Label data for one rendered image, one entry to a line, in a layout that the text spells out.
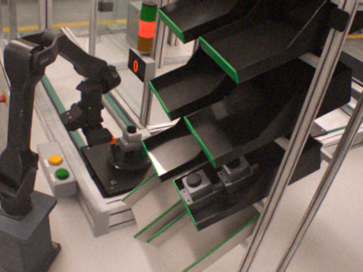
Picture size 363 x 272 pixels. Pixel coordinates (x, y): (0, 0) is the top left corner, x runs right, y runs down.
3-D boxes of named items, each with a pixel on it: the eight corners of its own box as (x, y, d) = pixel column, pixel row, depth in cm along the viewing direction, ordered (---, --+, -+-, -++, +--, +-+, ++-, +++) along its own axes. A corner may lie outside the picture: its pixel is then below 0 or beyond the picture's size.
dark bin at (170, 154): (160, 182, 82) (150, 161, 77) (144, 147, 92) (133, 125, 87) (273, 129, 85) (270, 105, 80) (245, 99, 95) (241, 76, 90)
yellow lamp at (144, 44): (140, 52, 120) (142, 38, 117) (134, 46, 123) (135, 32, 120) (154, 51, 122) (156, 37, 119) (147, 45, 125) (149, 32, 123)
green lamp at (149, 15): (144, 23, 114) (146, 7, 111) (137, 17, 117) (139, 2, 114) (158, 22, 116) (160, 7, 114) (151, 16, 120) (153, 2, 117)
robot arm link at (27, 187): (17, 205, 79) (14, 184, 75) (-12, 189, 81) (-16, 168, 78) (38, 189, 84) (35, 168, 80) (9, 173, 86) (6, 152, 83)
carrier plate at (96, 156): (107, 199, 108) (108, 194, 107) (80, 151, 124) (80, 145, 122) (178, 179, 120) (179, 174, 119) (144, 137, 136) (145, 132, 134)
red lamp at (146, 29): (142, 37, 117) (144, 23, 114) (135, 32, 120) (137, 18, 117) (156, 37, 119) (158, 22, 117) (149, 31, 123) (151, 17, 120)
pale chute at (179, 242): (175, 291, 83) (163, 287, 80) (156, 246, 92) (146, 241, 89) (275, 217, 79) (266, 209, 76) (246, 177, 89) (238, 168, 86)
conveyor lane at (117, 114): (107, 219, 113) (108, 196, 107) (39, 90, 168) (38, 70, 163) (186, 196, 127) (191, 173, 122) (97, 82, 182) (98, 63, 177)
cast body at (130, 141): (123, 152, 115) (124, 134, 111) (117, 144, 117) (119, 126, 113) (147, 147, 119) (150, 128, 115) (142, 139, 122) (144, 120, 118)
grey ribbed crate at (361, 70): (351, 113, 252) (363, 85, 239) (290, 73, 293) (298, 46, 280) (382, 105, 273) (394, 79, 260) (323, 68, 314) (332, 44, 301)
